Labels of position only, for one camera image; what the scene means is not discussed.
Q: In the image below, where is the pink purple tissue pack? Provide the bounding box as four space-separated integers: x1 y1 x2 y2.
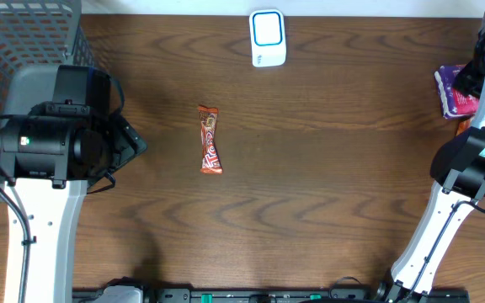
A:
434 65 479 120

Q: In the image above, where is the red chocolate bar wrapper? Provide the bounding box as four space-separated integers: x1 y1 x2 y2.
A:
198 106 223 174

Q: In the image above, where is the orange snack packet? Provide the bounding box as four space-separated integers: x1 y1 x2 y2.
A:
456 116 473 136

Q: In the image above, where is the grey plastic mesh basket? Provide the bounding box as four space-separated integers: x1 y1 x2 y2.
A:
0 1 95 203

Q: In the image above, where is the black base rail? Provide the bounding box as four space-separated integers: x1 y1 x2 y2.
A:
72 277 471 303

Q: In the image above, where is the white barcode scanner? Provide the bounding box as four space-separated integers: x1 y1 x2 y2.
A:
248 9 287 68

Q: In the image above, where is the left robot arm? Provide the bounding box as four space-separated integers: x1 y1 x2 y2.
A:
0 101 147 302

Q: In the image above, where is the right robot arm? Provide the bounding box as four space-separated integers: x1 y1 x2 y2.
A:
382 13 485 302

